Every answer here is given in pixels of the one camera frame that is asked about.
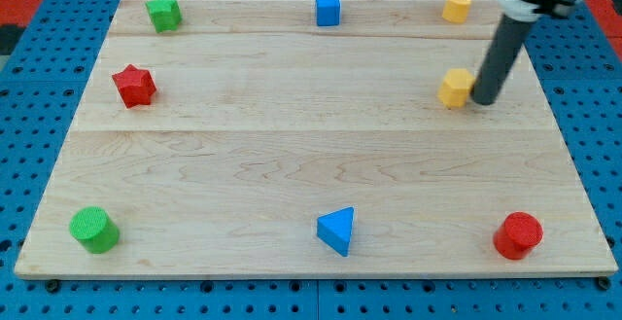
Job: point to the red star block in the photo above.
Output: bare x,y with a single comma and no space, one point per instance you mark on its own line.
135,86

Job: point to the wooden board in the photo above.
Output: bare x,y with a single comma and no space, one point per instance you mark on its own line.
263,121

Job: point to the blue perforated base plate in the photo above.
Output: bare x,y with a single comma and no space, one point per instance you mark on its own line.
40,88

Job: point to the red cylinder block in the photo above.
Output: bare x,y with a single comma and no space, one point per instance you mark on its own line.
518,235

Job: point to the green cylinder block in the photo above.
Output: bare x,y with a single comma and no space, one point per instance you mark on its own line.
94,229

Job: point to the yellow heart block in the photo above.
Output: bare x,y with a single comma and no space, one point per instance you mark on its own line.
456,11

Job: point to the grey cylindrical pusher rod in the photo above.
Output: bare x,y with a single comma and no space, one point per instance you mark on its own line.
507,42

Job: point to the blue triangle block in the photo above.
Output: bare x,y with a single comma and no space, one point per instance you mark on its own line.
335,229

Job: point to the yellow hexagon block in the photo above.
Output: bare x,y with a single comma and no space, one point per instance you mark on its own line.
455,88

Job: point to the green star block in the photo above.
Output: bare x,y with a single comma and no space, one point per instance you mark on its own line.
165,15

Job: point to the blue cube block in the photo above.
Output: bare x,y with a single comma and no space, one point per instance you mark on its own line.
328,12

